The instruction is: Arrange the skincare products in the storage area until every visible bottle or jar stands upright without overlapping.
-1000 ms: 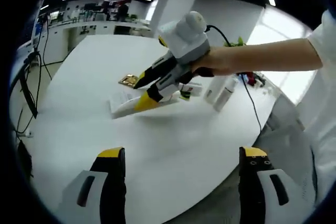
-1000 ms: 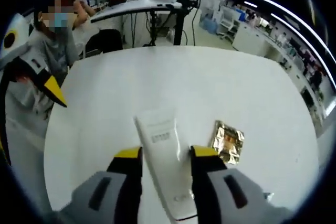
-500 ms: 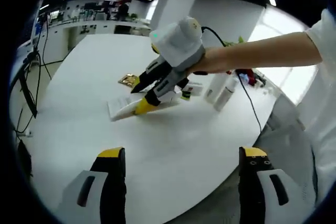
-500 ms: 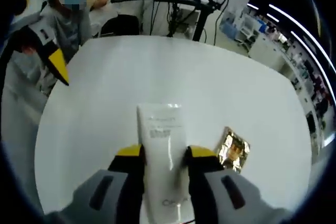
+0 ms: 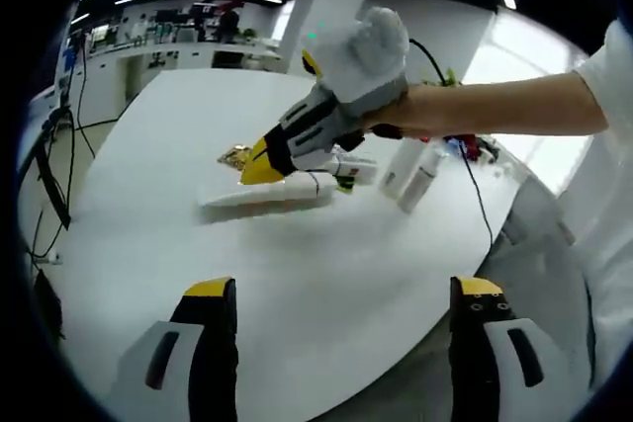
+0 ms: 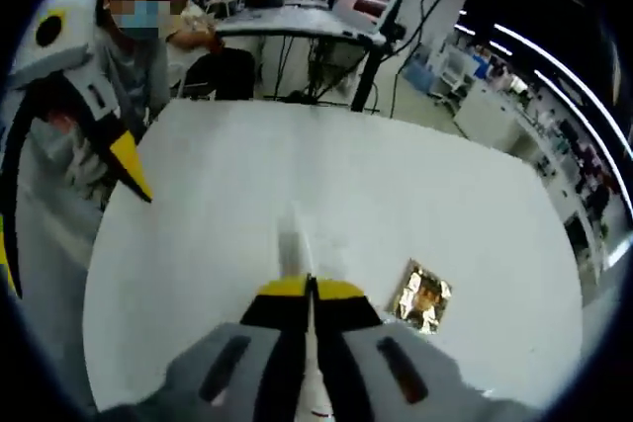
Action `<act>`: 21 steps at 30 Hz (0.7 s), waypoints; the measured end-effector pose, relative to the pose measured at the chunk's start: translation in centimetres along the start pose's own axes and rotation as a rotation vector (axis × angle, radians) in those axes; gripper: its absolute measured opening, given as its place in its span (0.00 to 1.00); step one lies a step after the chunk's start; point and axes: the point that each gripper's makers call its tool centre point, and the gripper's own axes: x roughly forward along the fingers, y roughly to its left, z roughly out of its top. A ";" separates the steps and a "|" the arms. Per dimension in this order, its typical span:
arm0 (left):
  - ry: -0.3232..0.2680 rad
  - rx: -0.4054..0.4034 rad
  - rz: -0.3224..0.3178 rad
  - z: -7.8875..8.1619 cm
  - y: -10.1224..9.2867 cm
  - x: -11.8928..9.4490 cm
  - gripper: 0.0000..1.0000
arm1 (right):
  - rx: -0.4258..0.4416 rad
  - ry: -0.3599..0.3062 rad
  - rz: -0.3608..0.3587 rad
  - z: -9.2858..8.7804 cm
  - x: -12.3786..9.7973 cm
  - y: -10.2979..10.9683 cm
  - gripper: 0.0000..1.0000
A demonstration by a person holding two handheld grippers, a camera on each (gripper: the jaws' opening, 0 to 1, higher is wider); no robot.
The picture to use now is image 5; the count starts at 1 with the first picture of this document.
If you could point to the white skincare tube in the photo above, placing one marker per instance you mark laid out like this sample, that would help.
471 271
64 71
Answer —
257 194

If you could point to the small red label skincare bottle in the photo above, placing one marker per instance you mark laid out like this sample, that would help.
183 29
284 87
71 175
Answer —
356 167
418 190

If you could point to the black tripod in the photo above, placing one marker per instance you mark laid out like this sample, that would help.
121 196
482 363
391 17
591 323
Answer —
54 180

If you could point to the person's right hand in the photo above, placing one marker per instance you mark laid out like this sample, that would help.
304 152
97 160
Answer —
400 115

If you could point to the gold foil skincare sachet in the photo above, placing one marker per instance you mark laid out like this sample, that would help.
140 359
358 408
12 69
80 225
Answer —
235 157

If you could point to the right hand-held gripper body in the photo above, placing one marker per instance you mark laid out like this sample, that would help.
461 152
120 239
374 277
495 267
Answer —
366 61

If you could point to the person's white shirt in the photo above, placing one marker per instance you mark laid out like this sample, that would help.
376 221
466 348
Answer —
613 194

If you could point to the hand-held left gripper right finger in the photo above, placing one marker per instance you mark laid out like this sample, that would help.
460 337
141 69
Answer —
470 353

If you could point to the potted green plant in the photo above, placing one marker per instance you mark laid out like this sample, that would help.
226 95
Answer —
450 77

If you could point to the red collar skincare pump bottle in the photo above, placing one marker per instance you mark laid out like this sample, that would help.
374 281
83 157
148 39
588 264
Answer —
395 170

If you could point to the red bag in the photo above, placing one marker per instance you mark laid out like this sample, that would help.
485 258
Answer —
475 147

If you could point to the person's grey trousers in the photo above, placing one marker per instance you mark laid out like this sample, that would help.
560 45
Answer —
539 264

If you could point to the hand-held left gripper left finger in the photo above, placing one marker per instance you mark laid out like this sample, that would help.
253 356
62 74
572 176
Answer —
212 343

